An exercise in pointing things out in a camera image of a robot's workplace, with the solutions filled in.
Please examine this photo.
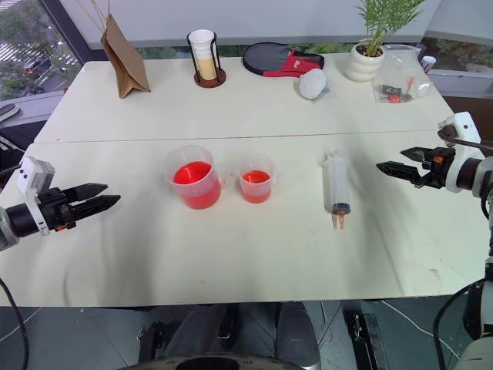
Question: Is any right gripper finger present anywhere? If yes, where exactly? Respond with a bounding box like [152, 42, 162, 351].
[375, 160, 421, 186]
[400, 146, 427, 163]

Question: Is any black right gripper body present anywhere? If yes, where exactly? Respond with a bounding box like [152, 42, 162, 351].
[414, 146, 458, 190]

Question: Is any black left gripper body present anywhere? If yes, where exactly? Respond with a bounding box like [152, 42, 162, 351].
[37, 187, 77, 233]

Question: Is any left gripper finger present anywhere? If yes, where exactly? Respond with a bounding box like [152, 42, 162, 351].
[62, 183, 110, 204]
[70, 194, 122, 223]

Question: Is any clear plastic syringe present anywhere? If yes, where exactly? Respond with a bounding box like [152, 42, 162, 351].
[321, 150, 353, 231]

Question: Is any large beaker with red liquid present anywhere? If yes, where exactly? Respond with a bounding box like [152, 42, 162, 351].
[163, 144, 223, 211]

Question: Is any small beaker with red liquid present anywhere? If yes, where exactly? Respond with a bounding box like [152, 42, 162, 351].
[230, 150, 280, 204]

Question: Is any paper cup stack in holder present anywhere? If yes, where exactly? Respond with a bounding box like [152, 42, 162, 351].
[186, 30, 228, 89]

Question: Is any clear plastic bag with parts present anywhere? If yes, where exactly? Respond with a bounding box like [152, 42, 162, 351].
[372, 43, 434, 106]

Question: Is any white ribbed plant pot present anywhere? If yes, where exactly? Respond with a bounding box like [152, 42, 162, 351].
[344, 42, 387, 83]

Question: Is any dark flat device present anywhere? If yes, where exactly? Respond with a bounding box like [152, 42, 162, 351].
[0, 103, 21, 123]

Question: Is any brown paper bag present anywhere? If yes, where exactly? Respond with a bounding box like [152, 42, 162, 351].
[75, 0, 153, 100]

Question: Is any green palm plant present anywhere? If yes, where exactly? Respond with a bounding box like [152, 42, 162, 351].
[355, 0, 425, 57]

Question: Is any black metal table foot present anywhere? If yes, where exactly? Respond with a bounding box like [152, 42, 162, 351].
[343, 307, 383, 370]

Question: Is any black red paddle case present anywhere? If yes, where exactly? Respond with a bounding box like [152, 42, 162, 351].
[242, 42, 326, 79]

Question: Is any stack of white paper cups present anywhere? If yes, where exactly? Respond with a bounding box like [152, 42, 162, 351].
[188, 29, 218, 82]

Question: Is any dark rounded black shape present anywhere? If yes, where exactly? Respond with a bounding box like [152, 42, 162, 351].
[275, 301, 323, 370]

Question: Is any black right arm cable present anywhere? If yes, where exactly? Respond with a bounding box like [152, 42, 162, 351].
[436, 129, 493, 152]

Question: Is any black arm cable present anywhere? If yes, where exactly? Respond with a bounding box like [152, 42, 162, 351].
[436, 129, 493, 152]
[0, 276, 31, 370]

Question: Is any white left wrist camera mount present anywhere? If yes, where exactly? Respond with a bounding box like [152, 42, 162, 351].
[16, 154, 55, 237]

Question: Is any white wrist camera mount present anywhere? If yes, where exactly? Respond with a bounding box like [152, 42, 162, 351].
[438, 111, 485, 194]
[16, 154, 55, 237]

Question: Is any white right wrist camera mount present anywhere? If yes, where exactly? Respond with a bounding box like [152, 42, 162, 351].
[438, 111, 485, 194]

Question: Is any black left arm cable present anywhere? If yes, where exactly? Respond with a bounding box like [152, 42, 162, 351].
[0, 276, 31, 370]

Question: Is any black metal bracket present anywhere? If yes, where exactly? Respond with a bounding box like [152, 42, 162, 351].
[137, 318, 167, 360]

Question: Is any thin white floor cable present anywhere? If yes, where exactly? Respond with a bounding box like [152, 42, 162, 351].
[378, 299, 465, 360]

